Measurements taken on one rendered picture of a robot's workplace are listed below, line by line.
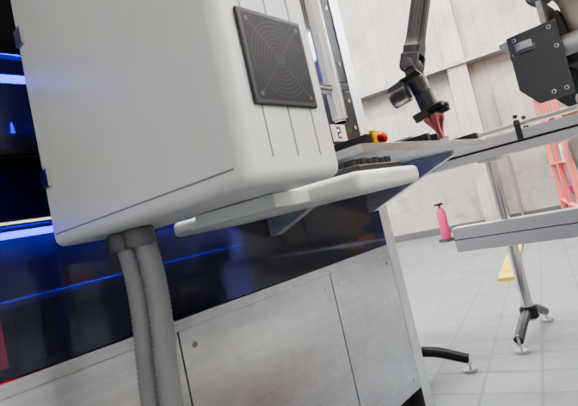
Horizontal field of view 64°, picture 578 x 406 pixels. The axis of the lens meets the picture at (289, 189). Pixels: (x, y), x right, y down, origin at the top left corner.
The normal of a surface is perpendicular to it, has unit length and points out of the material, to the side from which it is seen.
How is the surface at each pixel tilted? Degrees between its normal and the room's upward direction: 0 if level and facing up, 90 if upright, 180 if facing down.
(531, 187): 90
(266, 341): 90
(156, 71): 90
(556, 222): 90
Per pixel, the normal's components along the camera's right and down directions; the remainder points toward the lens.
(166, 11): -0.64, 0.09
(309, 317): 0.72, -0.21
